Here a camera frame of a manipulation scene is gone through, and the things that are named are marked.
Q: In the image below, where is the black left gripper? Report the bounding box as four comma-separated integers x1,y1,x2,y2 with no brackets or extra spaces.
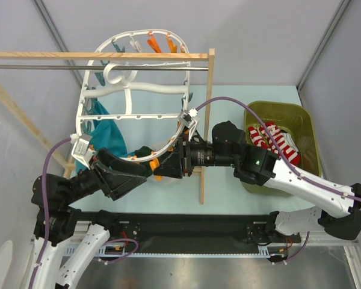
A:
63,145,147,204

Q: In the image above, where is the orange clothes peg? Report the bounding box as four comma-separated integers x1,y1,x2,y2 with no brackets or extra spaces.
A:
149,158,162,181
166,33,177,53
147,31,162,53

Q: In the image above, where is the red white striped sock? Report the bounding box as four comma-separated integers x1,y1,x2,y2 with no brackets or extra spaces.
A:
259,122,301,166

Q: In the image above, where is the green and white garment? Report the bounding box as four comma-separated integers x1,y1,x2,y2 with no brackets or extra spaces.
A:
133,126,194,178

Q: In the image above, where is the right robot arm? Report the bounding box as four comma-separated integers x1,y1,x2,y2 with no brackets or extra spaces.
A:
149,121,361,241

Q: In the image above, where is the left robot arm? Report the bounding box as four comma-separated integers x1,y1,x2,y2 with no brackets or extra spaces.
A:
25,149,147,288

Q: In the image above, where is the white plastic clip hanger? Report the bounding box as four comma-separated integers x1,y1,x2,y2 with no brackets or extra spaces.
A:
75,28,191,160

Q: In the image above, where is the teal blue garment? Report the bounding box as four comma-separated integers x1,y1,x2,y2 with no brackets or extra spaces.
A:
75,99,128,173

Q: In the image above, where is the red white santa sock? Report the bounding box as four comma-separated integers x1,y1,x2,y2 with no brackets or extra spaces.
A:
248,126,270,150

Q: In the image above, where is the white clothes peg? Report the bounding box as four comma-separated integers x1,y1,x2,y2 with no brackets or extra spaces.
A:
130,36,142,53

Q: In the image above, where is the teal clothes peg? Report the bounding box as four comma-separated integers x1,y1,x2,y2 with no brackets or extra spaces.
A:
111,40,126,53

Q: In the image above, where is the olive green plastic basket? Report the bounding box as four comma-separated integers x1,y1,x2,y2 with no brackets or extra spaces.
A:
242,101,322,198

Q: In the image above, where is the metal hanging rod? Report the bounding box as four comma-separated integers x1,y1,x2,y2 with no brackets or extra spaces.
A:
0,64,209,72

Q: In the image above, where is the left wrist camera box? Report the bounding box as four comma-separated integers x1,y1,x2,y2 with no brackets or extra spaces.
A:
70,134,95,168

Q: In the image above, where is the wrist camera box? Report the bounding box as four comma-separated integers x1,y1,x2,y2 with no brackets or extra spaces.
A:
178,108,199,141
70,134,95,168

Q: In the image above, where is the wooden clothes rack frame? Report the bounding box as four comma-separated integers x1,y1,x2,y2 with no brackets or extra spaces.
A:
0,48,215,204

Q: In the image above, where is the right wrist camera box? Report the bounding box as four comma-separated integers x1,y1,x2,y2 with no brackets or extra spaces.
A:
178,108,199,141

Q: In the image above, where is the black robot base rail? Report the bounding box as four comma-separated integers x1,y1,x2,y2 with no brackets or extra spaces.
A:
117,213,293,255

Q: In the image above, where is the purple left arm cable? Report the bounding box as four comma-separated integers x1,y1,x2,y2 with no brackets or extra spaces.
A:
28,137,73,289

